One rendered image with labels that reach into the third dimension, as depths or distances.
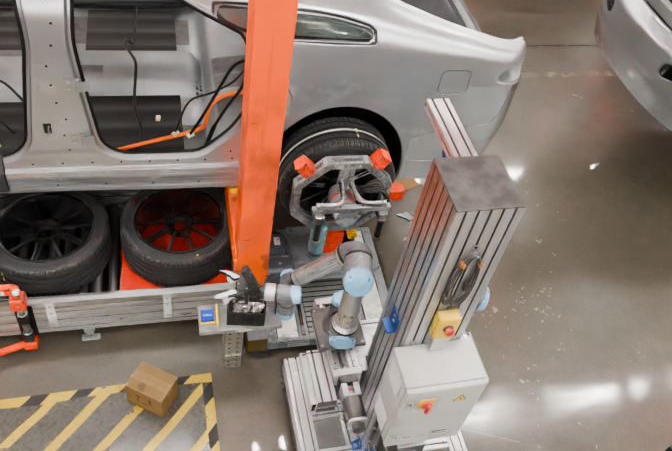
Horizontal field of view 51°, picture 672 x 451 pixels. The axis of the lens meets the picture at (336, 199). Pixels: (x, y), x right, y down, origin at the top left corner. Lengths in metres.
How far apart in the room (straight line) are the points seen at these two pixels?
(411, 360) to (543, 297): 2.19
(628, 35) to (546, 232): 1.51
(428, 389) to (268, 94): 1.31
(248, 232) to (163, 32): 1.97
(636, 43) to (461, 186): 3.25
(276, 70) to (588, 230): 3.28
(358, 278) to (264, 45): 0.96
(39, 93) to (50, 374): 1.55
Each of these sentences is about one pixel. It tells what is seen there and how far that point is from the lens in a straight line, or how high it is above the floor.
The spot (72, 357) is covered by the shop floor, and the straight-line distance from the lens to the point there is 4.24.
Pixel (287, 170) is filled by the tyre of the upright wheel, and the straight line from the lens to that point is 3.73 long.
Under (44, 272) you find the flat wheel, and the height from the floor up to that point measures 0.50.
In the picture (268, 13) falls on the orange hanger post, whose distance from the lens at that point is 2.64.
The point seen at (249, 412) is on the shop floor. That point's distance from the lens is 4.01.
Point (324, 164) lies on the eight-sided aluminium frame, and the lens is 3.62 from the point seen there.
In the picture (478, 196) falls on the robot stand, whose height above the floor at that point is 2.03.
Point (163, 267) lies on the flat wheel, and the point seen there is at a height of 0.46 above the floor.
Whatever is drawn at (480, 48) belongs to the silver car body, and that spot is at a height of 1.65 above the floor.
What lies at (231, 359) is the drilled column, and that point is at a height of 0.09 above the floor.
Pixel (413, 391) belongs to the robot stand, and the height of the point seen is 1.23.
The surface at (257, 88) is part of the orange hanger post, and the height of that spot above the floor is 1.85.
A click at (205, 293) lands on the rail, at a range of 3.96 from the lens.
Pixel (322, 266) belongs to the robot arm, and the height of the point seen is 1.30.
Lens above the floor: 3.59
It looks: 46 degrees down
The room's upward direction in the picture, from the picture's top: 12 degrees clockwise
